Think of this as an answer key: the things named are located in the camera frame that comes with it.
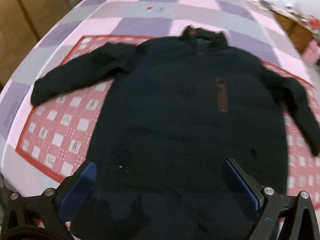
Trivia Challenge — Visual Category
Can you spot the dark navy padded jacket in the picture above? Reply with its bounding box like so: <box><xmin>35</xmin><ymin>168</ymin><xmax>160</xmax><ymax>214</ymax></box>
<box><xmin>31</xmin><ymin>27</ymin><xmax>319</xmax><ymax>239</ymax></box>

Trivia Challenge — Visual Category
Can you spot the pink hot water bag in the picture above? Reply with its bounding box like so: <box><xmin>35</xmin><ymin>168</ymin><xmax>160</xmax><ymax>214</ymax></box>
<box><xmin>302</xmin><ymin>40</ymin><xmax>319</xmax><ymax>66</ymax></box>

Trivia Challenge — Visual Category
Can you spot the wooden nightstand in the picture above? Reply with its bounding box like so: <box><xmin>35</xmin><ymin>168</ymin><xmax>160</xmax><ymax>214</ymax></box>
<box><xmin>270</xmin><ymin>7</ymin><xmax>315</xmax><ymax>54</ymax></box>

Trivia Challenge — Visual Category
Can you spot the wooden wardrobe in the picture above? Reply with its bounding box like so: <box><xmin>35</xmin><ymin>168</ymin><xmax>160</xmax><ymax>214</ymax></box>
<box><xmin>1</xmin><ymin>0</ymin><xmax>71</xmax><ymax>87</ymax></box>

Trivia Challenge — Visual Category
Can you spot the pink purple checkered bedsheet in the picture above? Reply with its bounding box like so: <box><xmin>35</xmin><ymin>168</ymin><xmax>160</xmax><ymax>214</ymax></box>
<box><xmin>1</xmin><ymin>0</ymin><xmax>319</xmax><ymax>196</ymax></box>

